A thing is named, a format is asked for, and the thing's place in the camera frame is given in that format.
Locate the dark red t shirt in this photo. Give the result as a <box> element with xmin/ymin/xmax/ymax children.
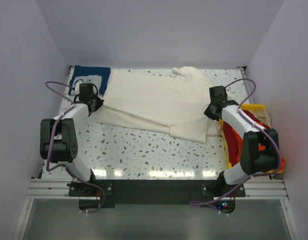
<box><xmin>223</xmin><ymin>109</ymin><xmax>270</xmax><ymax>167</ymax></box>

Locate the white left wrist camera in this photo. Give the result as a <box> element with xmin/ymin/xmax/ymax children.
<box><xmin>71</xmin><ymin>83</ymin><xmax>80</xmax><ymax>96</ymax></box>

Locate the cream white t shirt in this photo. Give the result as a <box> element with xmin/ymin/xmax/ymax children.
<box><xmin>95</xmin><ymin>66</ymin><xmax>221</xmax><ymax>143</ymax></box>

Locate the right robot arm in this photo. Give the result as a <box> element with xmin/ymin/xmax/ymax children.
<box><xmin>204</xmin><ymin>86</ymin><xmax>282</xmax><ymax>197</ymax></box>

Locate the beige t shirt in bin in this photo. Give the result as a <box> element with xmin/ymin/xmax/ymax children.
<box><xmin>252</xmin><ymin>108</ymin><xmax>272</xmax><ymax>129</ymax></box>

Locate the folded blue printed t shirt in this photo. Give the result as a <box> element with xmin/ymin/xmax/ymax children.
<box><xmin>68</xmin><ymin>65</ymin><xmax>111</xmax><ymax>96</ymax></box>

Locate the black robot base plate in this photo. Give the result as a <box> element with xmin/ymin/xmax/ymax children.
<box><xmin>67</xmin><ymin>179</ymin><xmax>233</xmax><ymax>210</ymax></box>

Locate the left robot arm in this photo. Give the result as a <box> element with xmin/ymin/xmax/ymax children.
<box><xmin>39</xmin><ymin>82</ymin><xmax>104</xmax><ymax>196</ymax></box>

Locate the yellow plastic bin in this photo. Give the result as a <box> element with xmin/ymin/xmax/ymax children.
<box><xmin>218</xmin><ymin>103</ymin><xmax>286</xmax><ymax>175</ymax></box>

